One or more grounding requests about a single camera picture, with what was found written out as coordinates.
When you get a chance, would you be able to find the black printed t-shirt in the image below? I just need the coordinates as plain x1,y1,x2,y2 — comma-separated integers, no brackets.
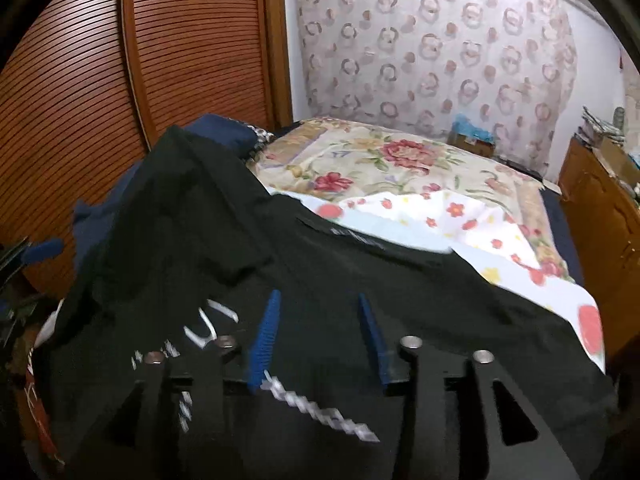
32,148,615,479

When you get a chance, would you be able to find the white strawberry flower sheet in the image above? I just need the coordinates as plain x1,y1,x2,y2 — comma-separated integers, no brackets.
284,191,605,370

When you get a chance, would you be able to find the beige floral quilt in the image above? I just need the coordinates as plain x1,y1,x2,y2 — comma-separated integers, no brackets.
248,117,573,281

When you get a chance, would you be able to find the navy bed mattress cover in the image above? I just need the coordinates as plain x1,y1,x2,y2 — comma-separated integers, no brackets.
540,188,585,286

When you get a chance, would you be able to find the cardboard box with blue items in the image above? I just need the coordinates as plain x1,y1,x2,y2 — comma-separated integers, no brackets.
447,114,496,158

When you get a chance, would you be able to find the navy folded garment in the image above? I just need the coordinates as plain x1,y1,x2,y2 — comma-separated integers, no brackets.
73,114,273,271

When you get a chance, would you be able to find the wooden sideboard cabinet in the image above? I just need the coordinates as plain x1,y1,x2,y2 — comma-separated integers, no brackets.
559,139,639,359

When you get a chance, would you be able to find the brown louvered wardrobe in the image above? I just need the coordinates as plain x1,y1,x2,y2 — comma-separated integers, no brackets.
1,0,293,297

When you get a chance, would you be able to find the pink circle-pattern curtain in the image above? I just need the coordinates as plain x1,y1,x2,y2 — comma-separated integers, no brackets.
296,0,577,173

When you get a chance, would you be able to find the stack of folded cloths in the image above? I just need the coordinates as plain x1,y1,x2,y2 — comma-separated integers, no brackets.
577,106,625,148

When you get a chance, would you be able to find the cardboard box on cabinet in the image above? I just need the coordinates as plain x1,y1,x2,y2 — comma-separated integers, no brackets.
598,138,640,186

